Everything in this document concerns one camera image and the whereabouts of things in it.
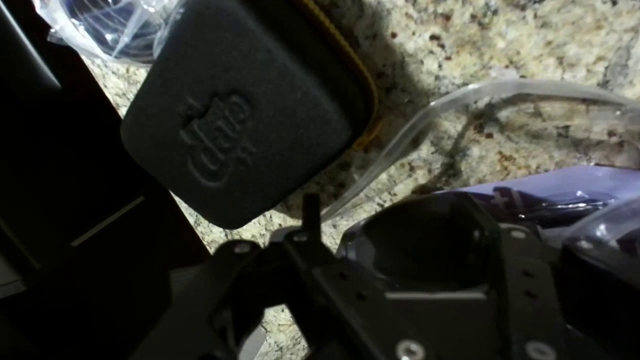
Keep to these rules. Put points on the clear purple zip bag packaging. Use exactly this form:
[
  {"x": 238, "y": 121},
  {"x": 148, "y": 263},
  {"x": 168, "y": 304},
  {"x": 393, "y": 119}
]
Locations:
[{"x": 566, "y": 193}]

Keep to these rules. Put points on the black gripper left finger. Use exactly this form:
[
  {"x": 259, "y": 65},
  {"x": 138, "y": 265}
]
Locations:
[{"x": 280, "y": 301}]

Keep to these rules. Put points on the black flat box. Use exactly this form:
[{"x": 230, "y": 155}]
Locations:
[{"x": 60, "y": 220}]

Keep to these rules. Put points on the dark grey zip case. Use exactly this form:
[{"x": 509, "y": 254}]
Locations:
[{"x": 247, "y": 113}]

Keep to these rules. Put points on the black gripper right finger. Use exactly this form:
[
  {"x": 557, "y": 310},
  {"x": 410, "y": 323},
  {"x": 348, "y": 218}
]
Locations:
[{"x": 600, "y": 286}]

